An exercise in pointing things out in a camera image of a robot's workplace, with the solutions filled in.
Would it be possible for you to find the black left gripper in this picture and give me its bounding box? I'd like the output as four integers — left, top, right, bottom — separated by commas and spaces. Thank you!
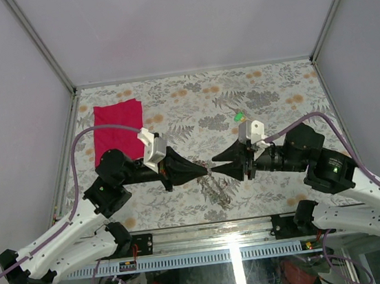
117, 142, 211, 198

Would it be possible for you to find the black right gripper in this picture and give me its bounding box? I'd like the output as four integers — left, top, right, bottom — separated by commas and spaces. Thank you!
207, 127, 309, 184

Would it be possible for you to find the grey metal key organiser ring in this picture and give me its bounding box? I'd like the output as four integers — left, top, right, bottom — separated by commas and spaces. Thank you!
194, 157, 235, 210

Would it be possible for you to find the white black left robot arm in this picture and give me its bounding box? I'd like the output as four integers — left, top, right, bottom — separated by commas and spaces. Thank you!
0, 146, 207, 284

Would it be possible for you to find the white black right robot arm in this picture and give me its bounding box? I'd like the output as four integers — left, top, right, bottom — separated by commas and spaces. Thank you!
212, 123, 380, 237

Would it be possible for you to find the green tagged key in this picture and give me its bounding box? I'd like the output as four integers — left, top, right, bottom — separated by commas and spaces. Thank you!
231, 108, 250, 122

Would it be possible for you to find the floral table mat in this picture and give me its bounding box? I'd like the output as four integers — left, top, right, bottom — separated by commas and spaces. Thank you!
55, 60, 352, 232

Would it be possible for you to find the red folded cloth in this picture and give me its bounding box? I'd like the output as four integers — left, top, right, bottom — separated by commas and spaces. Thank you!
93, 98, 144, 166

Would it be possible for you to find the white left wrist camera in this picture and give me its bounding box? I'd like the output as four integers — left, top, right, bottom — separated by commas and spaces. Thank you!
137, 128, 167, 173

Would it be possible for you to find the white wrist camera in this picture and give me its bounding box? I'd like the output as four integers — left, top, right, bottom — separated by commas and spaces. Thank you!
137, 128, 167, 173
237, 120, 269, 149

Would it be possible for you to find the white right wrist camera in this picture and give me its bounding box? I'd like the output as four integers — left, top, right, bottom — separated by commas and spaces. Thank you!
237, 120, 269, 149

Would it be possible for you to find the aluminium front rail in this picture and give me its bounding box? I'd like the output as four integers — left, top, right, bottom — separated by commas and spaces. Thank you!
34, 201, 380, 271

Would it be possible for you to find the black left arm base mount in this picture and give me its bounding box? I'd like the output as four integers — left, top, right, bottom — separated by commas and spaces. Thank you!
118, 233, 154, 258

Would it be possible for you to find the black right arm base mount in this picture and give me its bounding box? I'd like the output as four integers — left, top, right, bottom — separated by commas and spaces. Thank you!
270, 212, 316, 240

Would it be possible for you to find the white slotted cable duct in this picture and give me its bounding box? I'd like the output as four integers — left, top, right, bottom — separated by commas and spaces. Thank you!
96, 236, 324, 278

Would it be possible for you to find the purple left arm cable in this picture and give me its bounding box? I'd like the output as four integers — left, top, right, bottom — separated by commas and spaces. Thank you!
0, 120, 160, 284

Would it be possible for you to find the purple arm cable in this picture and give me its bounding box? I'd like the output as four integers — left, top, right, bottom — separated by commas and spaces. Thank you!
260, 103, 380, 225
0, 120, 160, 284

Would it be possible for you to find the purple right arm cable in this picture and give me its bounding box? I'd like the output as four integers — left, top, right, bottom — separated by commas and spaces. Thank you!
260, 103, 380, 225

